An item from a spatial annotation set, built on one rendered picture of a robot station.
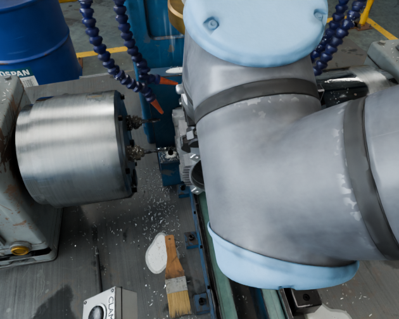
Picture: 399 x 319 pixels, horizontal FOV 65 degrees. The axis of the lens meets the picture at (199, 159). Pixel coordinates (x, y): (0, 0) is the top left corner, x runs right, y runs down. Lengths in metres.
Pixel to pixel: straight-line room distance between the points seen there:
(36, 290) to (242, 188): 0.76
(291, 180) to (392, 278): 0.79
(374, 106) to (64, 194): 0.61
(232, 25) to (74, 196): 0.56
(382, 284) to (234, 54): 0.80
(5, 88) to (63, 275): 0.45
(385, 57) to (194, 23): 0.75
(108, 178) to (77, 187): 0.06
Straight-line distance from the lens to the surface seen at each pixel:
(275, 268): 0.19
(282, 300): 0.69
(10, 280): 0.94
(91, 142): 0.64
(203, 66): 0.22
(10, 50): 2.10
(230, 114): 0.20
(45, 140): 0.67
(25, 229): 0.80
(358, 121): 0.17
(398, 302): 0.93
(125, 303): 0.54
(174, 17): 0.59
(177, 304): 0.80
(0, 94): 0.80
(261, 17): 0.21
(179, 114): 0.76
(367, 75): 0.82
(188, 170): 0.69
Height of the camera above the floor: 1.57
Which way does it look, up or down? 49 degrees down
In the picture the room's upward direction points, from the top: straight up
